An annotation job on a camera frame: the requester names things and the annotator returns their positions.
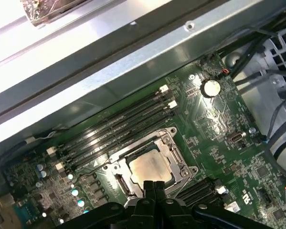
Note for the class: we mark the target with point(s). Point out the grey metal disk cage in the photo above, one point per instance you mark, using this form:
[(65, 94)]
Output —
[(255, 93)]

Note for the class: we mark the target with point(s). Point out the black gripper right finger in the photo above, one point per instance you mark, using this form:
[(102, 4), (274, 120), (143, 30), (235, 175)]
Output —
[(160, 210)]

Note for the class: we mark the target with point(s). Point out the thin metal locking lever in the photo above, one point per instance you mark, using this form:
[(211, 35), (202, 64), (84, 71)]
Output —
[(101, 161)]

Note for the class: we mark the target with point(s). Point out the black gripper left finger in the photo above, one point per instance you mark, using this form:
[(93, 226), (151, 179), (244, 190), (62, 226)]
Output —
[(148, 210)]

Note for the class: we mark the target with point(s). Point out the blue port connector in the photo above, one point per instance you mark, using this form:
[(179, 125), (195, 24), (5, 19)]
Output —
[(25, 213)]

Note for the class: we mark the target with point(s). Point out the brown base plate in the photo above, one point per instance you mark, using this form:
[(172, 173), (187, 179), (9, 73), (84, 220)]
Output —
[(37, 12)]

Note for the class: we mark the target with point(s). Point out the green motherboard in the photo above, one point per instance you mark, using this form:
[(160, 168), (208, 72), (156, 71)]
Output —
[(204, 155)]

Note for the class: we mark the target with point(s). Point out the black open PC case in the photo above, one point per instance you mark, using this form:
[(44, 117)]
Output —
[(109, 78)]

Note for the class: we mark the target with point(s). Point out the silver CPU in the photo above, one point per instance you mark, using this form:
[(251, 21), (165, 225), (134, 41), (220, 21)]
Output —
[(152, 167)]

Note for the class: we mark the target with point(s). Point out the silver coin battery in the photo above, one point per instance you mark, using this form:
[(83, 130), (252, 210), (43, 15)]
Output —
[(212, 87)]

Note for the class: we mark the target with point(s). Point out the black RAM slot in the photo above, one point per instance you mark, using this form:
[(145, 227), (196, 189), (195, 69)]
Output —
[(120, 142), (111, 126), (204, 196), (115, 135), (200, 189), (107, 119)]

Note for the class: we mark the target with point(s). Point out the CPU socket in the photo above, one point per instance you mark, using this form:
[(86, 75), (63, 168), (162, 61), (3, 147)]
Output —
[(111, 168)]

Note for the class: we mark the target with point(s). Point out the metal socket cover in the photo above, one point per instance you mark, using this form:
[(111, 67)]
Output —
[(168, 146)]

